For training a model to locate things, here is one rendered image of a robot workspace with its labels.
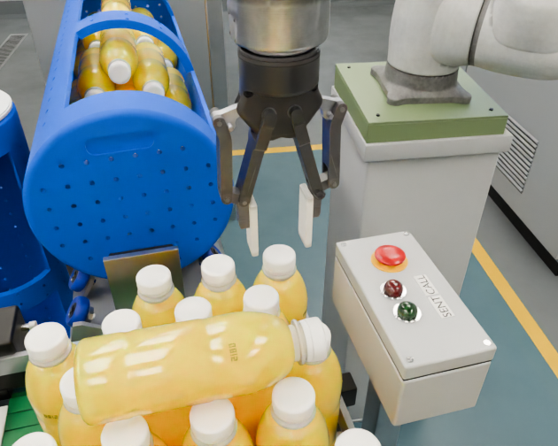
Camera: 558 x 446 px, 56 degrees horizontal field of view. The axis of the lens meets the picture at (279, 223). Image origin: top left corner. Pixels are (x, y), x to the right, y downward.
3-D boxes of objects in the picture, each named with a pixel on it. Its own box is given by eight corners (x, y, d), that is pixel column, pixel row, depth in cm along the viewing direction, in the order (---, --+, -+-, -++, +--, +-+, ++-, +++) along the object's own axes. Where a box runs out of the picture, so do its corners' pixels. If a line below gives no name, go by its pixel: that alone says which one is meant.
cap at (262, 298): (272, 294, 60) (272, 282, 59) (284, 318, 57) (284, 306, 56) (239, 303, 59) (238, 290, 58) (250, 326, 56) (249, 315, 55)
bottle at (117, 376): (90, 342, 49) (287, 308, 52) (97, 422, 47) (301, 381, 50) (73, 335, 42) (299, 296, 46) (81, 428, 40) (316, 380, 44)
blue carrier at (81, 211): (182, 71, 153) (166, -37, 136) (242, 264, 85) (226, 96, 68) (79, 83, 148) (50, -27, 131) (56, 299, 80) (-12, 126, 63)
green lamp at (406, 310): (411, 304, 57) (413, 296, 57) (421, 319, 56) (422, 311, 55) (392, 308, 57) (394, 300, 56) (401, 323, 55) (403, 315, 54)
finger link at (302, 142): (276, 96, 53) (290, 91, 53) (306, 182, 60) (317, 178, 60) (287, 112, 50) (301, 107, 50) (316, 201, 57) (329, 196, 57)
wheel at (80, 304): (91, 292, 77) (78, 288, 76) (90, 314, 73) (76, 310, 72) (77, 312, 78) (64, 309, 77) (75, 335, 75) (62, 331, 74)
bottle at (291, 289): (245, 376, 74) (240, 277, 62) (266, 340, 79) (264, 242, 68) (293, 393, 71) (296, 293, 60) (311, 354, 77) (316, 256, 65)
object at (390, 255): (396, 248, 65) (398, 241, 64) (409, 267, 62) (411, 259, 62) (369, 253, 64) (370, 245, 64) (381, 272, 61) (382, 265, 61)
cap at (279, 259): (258, 273, 63) (257, 262, 62) (270, 254, 66) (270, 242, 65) (288, 281, 62) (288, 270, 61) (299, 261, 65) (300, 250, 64)
